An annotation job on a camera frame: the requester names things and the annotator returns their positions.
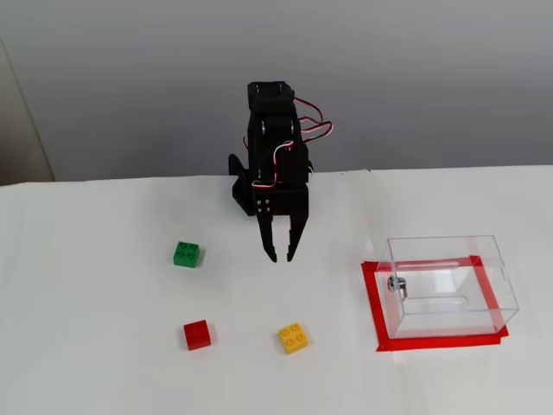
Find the red lego brick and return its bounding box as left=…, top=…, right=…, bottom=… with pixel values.
left=182, top=319, right=213, bottom=352

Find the yellow lego brick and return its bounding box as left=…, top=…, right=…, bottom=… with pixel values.
left=276, top=322, right=310, bottom=356

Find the red white wrist cable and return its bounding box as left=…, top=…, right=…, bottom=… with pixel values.
left=293, top=98, right=335, bottom=144

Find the red white gripper cable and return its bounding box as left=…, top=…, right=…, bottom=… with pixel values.
left=251, top=141, right=296, bottom=192

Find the green lego brick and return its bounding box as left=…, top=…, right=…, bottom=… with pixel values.
left=172, top=240, right=202, bottom=269

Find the transparent acrylic box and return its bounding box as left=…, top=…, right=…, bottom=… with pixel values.
left=375, top=234, right=520, bottom=341

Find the red tape frame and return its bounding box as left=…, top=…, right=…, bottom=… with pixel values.
left=360, top=254, right=510, bottom=354

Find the silver metal box lock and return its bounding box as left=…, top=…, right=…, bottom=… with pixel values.
left=386, top=276, right=410, bottom=301

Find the black table clamp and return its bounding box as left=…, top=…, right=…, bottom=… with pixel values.
left=227, top=153, right=251, bottom=185

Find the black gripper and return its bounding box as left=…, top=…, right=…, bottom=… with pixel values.
left=251, top=184, right=310, bottom=264

